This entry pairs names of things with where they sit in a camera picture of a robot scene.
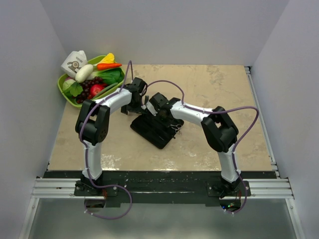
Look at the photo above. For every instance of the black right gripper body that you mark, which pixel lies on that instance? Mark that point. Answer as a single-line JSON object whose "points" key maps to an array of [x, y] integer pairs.
{"points": [[161, 120]]}

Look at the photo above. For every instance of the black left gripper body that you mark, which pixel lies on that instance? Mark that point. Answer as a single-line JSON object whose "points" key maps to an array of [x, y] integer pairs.
{"points": [[135, 106]]}

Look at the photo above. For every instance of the silver straight hair scissors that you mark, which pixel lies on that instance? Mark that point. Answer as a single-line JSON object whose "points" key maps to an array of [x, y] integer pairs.
{"points": [[176, 128]]}

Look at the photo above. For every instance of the black zip tool case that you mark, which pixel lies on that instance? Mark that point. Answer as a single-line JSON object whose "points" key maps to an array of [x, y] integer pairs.
{"points": [[158, 135]]}

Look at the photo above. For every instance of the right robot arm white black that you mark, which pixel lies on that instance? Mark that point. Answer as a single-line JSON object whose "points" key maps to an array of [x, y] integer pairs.
{"points": [[219, 130]]}

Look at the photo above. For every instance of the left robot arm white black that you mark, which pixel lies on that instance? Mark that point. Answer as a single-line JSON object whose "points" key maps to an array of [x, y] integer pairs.
{"points": [[92, 127]]}

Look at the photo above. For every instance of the red toy fruit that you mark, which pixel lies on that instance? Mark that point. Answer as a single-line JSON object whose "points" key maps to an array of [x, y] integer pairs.
{"points": [[95, 89]]}

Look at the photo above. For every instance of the orange toy carrot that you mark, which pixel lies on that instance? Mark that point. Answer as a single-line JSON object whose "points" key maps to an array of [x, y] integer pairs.
{"points": [[106, 66]]}

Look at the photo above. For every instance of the purple toy grapes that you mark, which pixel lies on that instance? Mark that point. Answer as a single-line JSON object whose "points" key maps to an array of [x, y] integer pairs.
{"points": [[86, 85]]}

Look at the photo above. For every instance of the yellow toy pepper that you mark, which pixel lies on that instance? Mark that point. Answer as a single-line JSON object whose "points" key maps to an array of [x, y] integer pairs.
{"points": [[108, 59]]}

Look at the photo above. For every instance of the white toy radish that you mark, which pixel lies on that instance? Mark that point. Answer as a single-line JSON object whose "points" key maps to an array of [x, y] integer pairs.
{"points": [[84, 73]]}

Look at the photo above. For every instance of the green toy leafy vegetable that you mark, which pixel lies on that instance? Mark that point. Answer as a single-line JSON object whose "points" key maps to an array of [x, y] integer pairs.
{"points": [[71, 88]]}

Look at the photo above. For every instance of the white paper bag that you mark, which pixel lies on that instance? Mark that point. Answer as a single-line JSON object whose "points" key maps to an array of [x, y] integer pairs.
{"points": [[74, 62]]}

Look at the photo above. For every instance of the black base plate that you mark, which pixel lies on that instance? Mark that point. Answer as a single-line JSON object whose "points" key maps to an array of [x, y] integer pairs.
{"points": [[175, 187]]}

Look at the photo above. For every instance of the aluminium frame rail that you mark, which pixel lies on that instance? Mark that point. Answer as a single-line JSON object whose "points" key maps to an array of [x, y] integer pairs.
{"points": [[45, 188]]}

